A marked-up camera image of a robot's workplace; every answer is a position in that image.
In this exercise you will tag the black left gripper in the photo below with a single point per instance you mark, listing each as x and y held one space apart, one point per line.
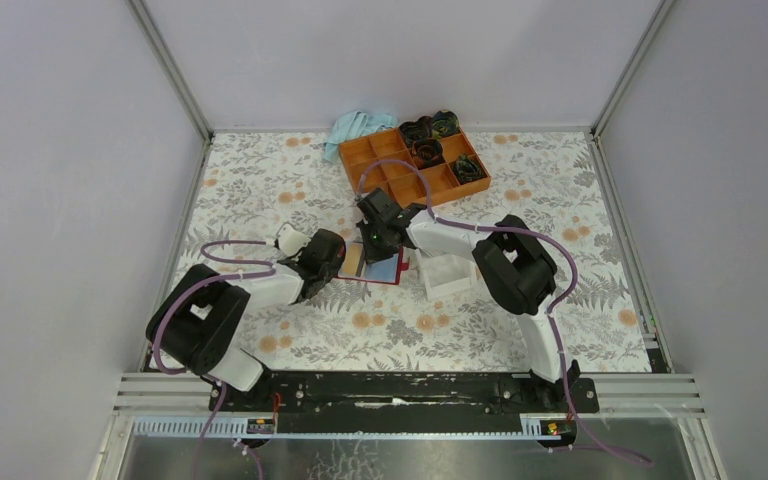
297 256

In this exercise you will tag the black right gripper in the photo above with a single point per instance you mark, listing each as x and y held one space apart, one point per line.
370 252

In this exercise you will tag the gold credit card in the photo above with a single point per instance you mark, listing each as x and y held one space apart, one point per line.
354 264

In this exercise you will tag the red leather card holder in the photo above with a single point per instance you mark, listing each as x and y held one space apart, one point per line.
385 272

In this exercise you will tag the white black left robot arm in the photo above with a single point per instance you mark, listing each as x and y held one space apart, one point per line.
193 329

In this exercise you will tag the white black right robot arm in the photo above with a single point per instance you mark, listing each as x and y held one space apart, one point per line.
526 273

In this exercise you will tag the white card box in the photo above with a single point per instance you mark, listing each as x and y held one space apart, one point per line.
445 274

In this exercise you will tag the orange wooden compartment tray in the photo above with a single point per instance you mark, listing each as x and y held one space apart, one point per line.
382 160

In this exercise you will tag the rolled tie orange pattern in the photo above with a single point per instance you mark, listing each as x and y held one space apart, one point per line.
427 153

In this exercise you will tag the floral patterned table mat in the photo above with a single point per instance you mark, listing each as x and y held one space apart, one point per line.
255 182

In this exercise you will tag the rolled tie green pattern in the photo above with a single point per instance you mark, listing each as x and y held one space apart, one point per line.
467 169

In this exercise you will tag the rolled tie dark striped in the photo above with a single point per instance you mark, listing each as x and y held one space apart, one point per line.
418 130

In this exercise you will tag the light blue cloth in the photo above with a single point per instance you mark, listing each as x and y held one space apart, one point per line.
354 125

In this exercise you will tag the rolled tie yellow green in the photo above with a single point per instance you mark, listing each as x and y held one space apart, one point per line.
445 123

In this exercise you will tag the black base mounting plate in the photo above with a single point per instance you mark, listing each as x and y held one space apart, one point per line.
335 402

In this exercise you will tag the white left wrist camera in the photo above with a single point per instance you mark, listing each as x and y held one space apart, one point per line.
289 240

